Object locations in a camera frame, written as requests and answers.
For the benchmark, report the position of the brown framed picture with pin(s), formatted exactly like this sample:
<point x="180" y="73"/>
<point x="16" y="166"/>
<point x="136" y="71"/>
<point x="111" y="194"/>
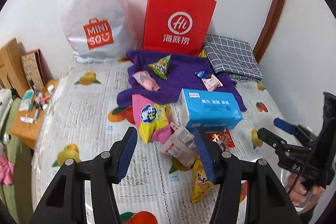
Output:
<point x="33" y="69"/>

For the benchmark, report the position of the grey checked folded cloth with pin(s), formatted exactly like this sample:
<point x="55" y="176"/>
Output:
<point x="233" y="57"/>

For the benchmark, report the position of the purple towel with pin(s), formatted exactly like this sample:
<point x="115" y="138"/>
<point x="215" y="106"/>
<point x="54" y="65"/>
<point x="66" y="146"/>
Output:
<point x="181" y="74"/>

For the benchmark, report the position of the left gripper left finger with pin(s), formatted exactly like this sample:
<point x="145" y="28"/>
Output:
<point x="64" y="199"/>

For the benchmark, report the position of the wooden side table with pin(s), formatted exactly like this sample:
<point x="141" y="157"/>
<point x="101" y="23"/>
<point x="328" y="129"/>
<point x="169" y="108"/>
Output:
<point x="26" y="126"/>

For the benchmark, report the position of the white Miniso plastic bag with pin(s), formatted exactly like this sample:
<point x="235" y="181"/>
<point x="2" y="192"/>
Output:
<point x="97" y="30"/>

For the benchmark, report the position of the yellow triangular snack pack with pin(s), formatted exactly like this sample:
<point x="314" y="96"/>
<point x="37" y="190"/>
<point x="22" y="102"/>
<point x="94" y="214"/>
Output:
<point x="202" y="186"/>

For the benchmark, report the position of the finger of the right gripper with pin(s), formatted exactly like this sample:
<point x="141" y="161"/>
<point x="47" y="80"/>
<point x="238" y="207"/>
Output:
<point x="279" y="144"/>
<point x="290" y="128"/>

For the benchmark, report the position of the white pink small packet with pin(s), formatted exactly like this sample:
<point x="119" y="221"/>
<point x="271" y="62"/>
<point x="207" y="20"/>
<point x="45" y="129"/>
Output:
<point x="210" y="81"/>

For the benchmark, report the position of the fruit pattern tablecloth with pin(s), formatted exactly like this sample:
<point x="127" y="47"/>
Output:
<point x="78" y="113"/>

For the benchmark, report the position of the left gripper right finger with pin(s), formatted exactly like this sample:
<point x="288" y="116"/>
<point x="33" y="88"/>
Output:
<point x="267" y="199"/>

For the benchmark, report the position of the green triangular snack pack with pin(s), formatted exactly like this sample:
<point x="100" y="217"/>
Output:
<point x="161" y="67"/>

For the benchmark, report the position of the pink yellow snack bag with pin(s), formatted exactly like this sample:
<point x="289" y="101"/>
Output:
<point x="151" y="119"/>

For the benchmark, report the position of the white red packet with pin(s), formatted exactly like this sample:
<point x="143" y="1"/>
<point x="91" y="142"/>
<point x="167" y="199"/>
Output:
<point x="181" y="145"/>

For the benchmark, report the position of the red paper shopping bag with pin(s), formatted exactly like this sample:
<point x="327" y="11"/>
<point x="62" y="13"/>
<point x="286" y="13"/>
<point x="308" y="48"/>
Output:
<point x="177" y="26"/>

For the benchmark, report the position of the person's right hand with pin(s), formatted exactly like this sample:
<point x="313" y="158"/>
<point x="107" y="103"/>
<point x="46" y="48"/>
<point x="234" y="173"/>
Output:
<point x="298" y="193"/>

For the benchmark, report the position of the wooden chair back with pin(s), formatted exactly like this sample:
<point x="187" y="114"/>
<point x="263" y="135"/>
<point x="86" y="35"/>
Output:
<point x="12" y="74"/>

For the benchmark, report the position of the blue tissue pack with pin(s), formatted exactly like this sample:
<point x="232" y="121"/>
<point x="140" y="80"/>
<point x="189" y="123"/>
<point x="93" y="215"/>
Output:
<point x="209" y="110"/>

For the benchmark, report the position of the brown wooden door frame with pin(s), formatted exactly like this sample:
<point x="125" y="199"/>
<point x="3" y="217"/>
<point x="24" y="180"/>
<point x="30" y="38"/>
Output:
<point x="268" y="29"/>

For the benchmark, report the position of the red snack packet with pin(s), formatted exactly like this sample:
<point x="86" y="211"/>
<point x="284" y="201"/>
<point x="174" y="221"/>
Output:
<point x="222" y="138"/>

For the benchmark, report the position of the pink small snack packet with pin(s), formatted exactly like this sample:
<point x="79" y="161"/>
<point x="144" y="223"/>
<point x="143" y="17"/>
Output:
<point x="146" y="81"/>

